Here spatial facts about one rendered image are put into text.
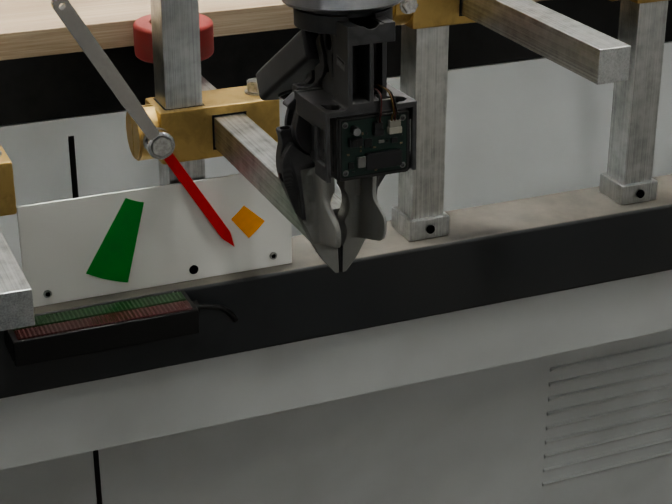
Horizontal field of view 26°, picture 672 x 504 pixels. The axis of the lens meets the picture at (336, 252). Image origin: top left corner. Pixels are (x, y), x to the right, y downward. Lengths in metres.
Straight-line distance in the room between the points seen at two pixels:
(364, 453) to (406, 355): 0.32
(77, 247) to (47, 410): 0.18
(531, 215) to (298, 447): 0.45
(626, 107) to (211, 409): 0.53
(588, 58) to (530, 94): 0.54
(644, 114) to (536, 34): 0.31
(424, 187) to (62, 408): 0.42
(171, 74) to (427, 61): 0.26
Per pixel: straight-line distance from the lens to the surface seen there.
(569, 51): 1.24
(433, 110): 1.44
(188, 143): 1.34
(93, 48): 1.24
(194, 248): 1.38
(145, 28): 1.46
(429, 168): 1.45
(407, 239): 1.47
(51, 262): 1.35
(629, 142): 1.57
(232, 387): 1.49
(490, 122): 1.73
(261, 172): 1.23
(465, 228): 1.51
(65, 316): 1.33
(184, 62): 1.32
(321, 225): 1.10
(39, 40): 1.50
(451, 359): 1.58
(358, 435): 1.83
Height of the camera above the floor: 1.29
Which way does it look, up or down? 24 degrees down
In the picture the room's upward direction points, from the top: straight up
